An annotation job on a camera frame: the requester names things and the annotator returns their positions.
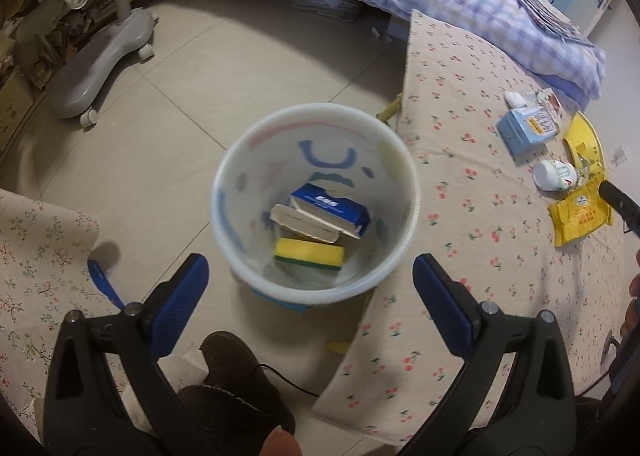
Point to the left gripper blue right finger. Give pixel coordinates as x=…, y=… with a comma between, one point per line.
x=450, y=305

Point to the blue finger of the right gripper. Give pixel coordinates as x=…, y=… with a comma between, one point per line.
x=623, y=205

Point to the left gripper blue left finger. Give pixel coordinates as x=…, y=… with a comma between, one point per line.
x=172, y=303

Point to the yellow snack bag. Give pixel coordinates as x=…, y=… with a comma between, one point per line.
x=580, y=213

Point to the white plastic bottle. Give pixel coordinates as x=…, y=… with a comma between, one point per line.
x=554, y=176

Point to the light blue tissue pack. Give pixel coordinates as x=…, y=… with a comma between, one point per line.
x=527, y=128

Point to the white snack wrapper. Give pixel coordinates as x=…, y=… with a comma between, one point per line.
x=551, y=103

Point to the dark blue oat carton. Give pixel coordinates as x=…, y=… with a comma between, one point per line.
x=349, y=217

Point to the yellow green sponge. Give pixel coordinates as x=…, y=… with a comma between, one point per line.
x=309, y=253

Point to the small white tissue wad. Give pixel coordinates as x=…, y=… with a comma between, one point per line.
x=514, y=100

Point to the yellow paper bowl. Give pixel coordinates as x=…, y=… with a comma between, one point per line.
x=583, y=144

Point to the white cartoon trash bin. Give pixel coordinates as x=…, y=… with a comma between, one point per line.
x=347, y=152

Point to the person's right hand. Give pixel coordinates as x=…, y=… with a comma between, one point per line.
x=631, y=318

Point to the person's left hand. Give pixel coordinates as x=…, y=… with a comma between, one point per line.
x=280, y=443

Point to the blue plastic strip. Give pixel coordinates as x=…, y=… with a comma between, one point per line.
x=101, y=282

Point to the brown slipper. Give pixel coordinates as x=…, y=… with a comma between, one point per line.
x=236, y=405

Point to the folded striped cloth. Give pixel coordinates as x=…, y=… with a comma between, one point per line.
x=553, y=24

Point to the grey swivel chair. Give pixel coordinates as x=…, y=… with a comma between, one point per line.
x=70, y=49

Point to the cardboard box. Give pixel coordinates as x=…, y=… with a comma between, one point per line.
x=18, y=97

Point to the wall socket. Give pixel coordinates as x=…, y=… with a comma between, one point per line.
x=619, y=156

